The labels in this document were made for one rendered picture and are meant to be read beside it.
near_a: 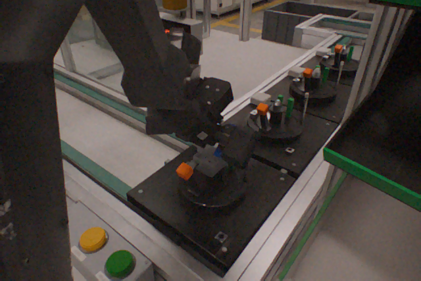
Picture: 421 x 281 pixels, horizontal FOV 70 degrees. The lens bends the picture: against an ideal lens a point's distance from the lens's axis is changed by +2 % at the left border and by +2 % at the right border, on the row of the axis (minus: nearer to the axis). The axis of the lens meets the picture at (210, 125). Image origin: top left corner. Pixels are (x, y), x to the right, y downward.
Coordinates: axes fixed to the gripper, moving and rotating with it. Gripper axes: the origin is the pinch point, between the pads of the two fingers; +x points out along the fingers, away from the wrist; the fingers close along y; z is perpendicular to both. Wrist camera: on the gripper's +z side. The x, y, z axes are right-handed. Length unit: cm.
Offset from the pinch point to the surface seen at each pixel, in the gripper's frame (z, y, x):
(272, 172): 0.1, -7.7, 15.0
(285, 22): 118, 70, 145
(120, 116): -3.8, 41.6, 17.6
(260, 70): 44, 33, 68
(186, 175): -7.8, -1.0, -4.7
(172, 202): -13.9, 3.2, 2.6
